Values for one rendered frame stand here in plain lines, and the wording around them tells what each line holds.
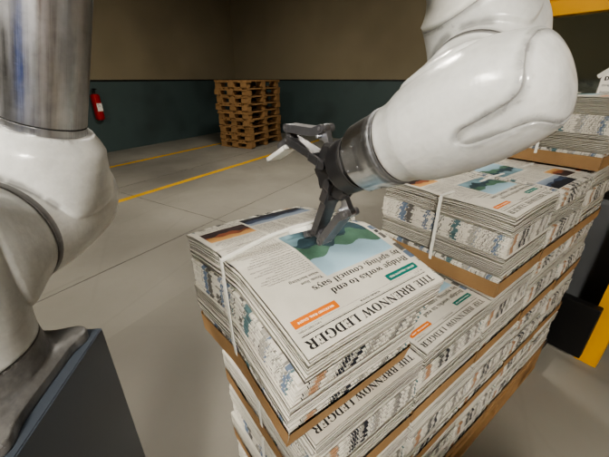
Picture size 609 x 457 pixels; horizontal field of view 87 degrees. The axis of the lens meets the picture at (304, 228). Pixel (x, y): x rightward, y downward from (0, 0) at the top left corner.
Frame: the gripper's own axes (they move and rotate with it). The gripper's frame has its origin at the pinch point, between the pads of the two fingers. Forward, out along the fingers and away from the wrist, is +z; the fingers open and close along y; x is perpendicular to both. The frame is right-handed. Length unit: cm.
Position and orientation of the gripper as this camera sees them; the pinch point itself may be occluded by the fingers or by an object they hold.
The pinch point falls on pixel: (286, 193)
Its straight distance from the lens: 58.7
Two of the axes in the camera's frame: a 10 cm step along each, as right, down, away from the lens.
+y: 2.8, 9.6, 0.3
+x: 8.0, -2.5, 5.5
